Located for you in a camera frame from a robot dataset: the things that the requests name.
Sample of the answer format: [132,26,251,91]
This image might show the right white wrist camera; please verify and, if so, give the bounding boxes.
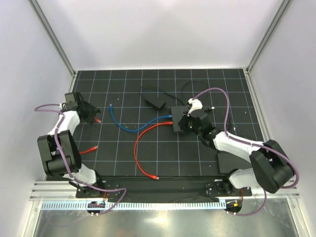
[187,98,203,116]

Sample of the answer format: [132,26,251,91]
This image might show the aluminium front rail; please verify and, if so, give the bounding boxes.
[29,181,300,201]

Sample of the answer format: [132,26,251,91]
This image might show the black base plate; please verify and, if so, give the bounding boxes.
[76,175,252,198]

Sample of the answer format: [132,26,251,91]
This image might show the black grid mat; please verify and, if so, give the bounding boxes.
[73,69,263,177]

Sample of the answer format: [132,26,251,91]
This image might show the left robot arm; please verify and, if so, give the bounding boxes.
[35,92,105,198]

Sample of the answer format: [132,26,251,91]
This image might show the black network switch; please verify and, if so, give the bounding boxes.
[171,106,189,133]

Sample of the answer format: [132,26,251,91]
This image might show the right aluminium frame post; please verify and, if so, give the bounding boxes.
[246,0,293,74]

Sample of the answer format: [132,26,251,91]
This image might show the aluminium frame post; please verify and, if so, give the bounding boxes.
[246,0,293,74]
[28,0,76,78]

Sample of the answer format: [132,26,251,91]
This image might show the red ethernet cable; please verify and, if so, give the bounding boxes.
[134,120,173,180]
[79,118,102,155]

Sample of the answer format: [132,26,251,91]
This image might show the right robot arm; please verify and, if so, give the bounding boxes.
[178,109,299,196]

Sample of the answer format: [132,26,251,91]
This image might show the black power cord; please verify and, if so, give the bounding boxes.
[140,79,215,111]

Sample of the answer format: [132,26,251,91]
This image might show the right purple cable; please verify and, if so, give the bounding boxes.
[194,87,301,217]

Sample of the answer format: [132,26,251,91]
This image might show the black flat block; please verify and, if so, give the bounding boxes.
[217,152,252,174]

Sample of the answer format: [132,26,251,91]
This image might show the white slotted cable duct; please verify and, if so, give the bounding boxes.
[41,199,226,211]

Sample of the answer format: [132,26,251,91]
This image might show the blue ethernet cable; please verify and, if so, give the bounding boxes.
[109,103,173,133]

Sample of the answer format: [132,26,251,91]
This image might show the left aluminium frame post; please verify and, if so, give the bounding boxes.
[28,0,76,78]

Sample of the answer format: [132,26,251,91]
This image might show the black power adapter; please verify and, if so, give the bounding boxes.
[144,95,166,111]

